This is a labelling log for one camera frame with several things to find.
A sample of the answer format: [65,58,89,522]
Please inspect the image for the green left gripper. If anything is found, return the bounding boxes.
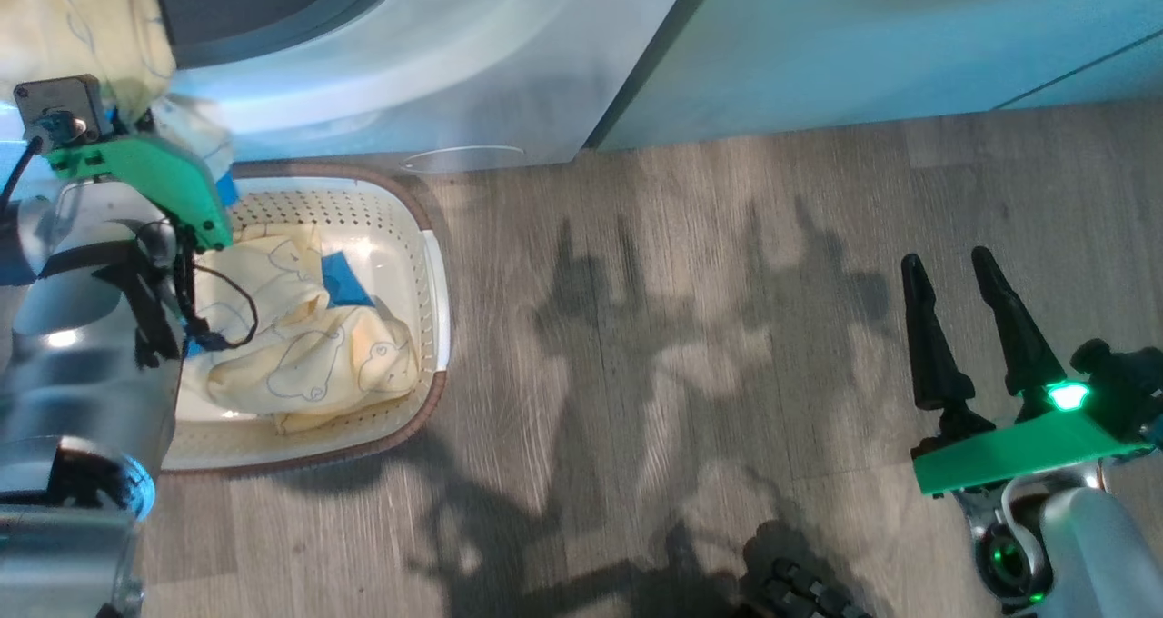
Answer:
[45,135,233,251]

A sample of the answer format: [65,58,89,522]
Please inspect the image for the round white filter cover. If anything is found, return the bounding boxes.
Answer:
[400,145,527,174]

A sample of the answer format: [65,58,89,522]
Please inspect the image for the white front-load washing machine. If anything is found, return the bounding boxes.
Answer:
[150,0,701,175]

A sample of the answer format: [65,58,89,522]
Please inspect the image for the thin black looped wire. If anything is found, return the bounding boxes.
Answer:
[177,259,261,352]

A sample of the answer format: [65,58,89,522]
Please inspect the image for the black cable with blue plug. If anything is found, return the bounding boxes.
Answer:
[0,114,84,215]

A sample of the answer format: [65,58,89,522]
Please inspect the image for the plain mint green cabinet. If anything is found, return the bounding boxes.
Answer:
[586,0,1163,152]

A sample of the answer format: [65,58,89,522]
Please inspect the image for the cream perforated laundry basket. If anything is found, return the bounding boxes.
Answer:
[159,162,452,473]

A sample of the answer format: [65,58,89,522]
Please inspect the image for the yellow bear print garment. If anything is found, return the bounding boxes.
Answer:
[0,0,239,208]
[182,223,422,434]

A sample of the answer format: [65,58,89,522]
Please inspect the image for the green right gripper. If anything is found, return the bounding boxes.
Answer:
[901,246,1163,496]

